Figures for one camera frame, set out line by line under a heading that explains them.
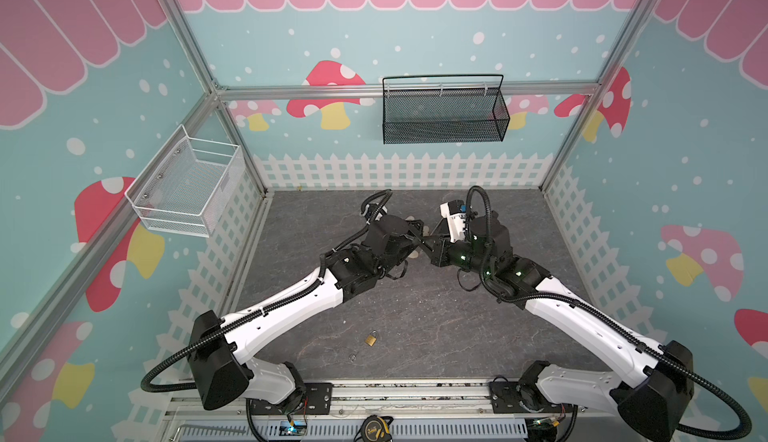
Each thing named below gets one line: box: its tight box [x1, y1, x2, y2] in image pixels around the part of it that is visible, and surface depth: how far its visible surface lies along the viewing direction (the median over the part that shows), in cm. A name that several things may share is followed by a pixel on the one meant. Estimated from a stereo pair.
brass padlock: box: [365, 329, 378, 347], surface depth 85 cm
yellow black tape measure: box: [361, 415, 394, 442], surface depth 70 cm
